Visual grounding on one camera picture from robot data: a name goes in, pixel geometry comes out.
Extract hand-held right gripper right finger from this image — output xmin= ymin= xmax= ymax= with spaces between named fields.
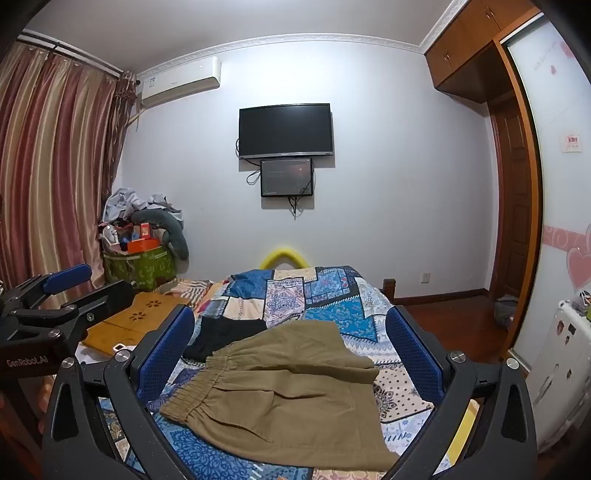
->
xmin=385 ymin=306 xmax=540 ymax=480

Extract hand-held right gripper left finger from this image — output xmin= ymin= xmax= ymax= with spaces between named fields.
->
xmin=41 ymin=306 xmax=195 ymax=480

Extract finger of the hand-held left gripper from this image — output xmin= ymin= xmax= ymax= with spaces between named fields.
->
xmin=64 ymin=281 xmax=136 ymax=343
xmin=6 ymin=263 xmax=94 ymax=309

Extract khaki pants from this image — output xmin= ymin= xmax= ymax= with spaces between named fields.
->
xmin=159 ymin=320 xmax=400 ymax=472

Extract wooden lap desk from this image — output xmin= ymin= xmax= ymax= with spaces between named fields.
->
xmin=82 ymin=292 xmax=191 ymax=356

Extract black garment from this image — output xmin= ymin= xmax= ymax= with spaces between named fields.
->
xmin=182 ymin=316 xmax=269 ymax=363

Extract orange box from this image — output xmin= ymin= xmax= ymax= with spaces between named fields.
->
xmin=127 ymin=237 xmax=162 ymax=254

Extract grey plush pillow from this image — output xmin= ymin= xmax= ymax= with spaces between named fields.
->
xmin=131 ymin=210 xmax=190 ymax=260

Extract pile of grey clothes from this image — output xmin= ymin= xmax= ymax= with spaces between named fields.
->
xmin=102 ymin=187 xmax=183 ymax=227

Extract blue patchwork blanket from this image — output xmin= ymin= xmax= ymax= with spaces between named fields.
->
xmin=99 ymin=265 xmax=481 ymax=480

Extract striped curtain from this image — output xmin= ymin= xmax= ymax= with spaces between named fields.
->
xmin=0 ymin=39 xmax=139 ymax=301

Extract white cabinet with stickers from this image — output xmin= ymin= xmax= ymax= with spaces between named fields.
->
xmin=526 ymin=299 xmax=591 ymax=459

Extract wooden door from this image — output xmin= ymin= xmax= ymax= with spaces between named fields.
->
xmin=488 ymin=92 xmax=533 ymax=297

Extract small black monitor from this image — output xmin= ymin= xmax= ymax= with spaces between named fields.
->
xmin=260 ymin=158 xmax=315 ymax=198

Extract white wardrobe sliding door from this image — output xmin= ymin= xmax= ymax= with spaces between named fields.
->
xmin=504 ymin=18 xmax=591 ymax=370

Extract white air conditioner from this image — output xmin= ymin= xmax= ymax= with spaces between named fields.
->
xmin=141 ymin=56 xmax=222 ymax=110

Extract dark curtain rod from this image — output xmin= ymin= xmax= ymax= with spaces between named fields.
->
xmin=18 ymin=30 xmax=137 ymax=82

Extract wooden overhead cabinet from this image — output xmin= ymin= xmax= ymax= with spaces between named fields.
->
xmin=424 ymin=0 xmax=544 ymax=105

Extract yellow foam ring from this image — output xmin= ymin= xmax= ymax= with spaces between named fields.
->
xmin=259 ymin=246 xmax=315 ymax=271

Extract black wall television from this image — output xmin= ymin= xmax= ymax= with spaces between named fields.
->
xmin=238 ymin=103 xmax=334 ymax=160

